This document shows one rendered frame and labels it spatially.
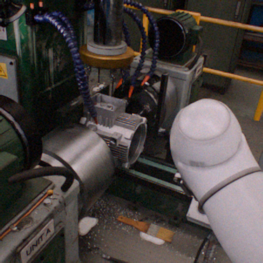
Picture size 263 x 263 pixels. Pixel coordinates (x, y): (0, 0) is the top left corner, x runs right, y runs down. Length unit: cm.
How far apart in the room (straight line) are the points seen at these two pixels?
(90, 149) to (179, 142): 51
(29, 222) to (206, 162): 39
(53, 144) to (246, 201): 59
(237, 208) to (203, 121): 12
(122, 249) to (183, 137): 73
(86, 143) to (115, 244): 37
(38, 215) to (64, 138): 29
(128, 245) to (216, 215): 70
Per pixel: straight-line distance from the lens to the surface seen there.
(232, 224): 46
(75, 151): 92
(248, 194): 46
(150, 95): 136
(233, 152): 47
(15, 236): 70
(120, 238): 116
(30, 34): 110
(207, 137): 44
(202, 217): 91
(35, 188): 77
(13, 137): 68
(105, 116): 117
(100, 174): 95
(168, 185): 120
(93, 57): 106
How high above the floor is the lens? 167
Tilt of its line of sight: 31 degrees down
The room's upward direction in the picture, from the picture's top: 5 degrees clockwise
